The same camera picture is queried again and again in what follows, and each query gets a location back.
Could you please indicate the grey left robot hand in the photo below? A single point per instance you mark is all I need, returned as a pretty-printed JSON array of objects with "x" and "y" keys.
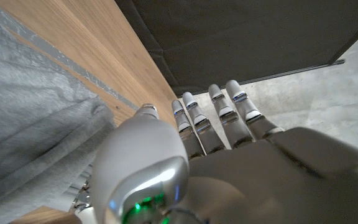
[{"x": 244, "y": 174}]

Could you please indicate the grey shorts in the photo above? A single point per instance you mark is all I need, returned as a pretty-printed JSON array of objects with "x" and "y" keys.
[{"x": 26, "y": 124}]

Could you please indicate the black backdrop curtain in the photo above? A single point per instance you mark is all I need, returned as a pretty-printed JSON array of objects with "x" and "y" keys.
[{"x": 244, "y": 37}]

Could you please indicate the wooden table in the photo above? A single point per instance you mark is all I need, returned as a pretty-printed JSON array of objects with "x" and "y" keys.
[{"x": 57, "y": 57}]

